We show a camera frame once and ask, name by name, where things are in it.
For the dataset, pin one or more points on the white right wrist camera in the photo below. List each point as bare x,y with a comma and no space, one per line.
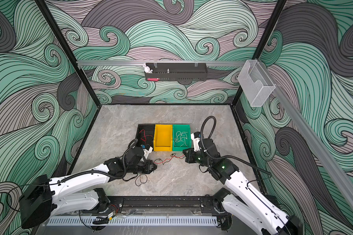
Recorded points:
196,138

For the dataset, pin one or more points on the aluminium wall rail back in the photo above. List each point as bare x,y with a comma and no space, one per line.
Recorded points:
156,62

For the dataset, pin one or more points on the black wall shelf tray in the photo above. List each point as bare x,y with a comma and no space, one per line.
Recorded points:
178,72

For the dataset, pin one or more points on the clear plastic wall holder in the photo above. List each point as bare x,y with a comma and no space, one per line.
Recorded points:
256,82

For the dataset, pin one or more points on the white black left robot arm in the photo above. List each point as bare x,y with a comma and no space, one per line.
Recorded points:
47,197

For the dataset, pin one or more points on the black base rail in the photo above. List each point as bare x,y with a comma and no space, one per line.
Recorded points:
204,204

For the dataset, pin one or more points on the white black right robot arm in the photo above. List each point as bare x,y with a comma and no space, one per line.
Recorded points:
241,199

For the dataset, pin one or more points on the black corner frame post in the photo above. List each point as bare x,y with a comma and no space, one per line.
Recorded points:
269,28
59,36

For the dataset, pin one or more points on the black storage bin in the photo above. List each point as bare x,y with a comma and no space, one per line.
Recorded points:
145,135

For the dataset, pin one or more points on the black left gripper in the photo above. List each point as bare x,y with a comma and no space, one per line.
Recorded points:
149,169

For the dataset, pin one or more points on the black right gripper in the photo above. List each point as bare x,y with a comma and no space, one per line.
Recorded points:
190,156

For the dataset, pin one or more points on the white rabbit figurine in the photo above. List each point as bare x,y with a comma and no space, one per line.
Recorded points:
147,69

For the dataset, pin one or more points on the yellow storage bin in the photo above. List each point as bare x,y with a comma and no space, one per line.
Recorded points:
163,138

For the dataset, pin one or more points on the white slotted cable duct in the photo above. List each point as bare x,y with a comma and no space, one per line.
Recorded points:
136,221

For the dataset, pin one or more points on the black corner frame post right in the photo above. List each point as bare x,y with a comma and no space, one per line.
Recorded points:
269,28

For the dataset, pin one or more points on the green storage bin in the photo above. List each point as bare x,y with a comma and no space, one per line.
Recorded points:
181,137

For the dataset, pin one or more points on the black corner frame post left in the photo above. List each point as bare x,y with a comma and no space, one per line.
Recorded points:
59,36

